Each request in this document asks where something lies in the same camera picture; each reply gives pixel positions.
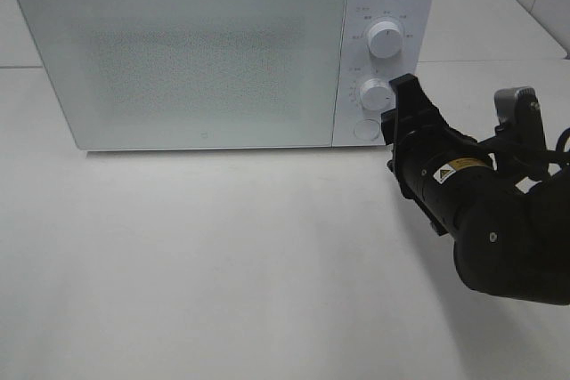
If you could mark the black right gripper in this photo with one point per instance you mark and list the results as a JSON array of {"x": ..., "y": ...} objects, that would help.
[{"x": 507, "y": 242}]

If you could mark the white timer knob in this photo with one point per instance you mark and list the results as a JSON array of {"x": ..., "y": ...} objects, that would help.
[{"x": 375, "y": 95}]

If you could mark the round door release button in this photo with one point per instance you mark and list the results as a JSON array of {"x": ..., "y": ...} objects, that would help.
[{"x": 367, "y": 130}]

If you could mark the white microwave door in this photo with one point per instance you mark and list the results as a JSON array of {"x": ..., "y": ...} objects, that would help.
[{"x": 191, "y": 74}]

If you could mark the white upper power knob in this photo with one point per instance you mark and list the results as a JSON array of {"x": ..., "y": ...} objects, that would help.
[{"x": 384, "y": 38}]

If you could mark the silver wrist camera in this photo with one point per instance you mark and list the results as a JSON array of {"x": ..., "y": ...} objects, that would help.
[{"x": 515, "y": 105}]

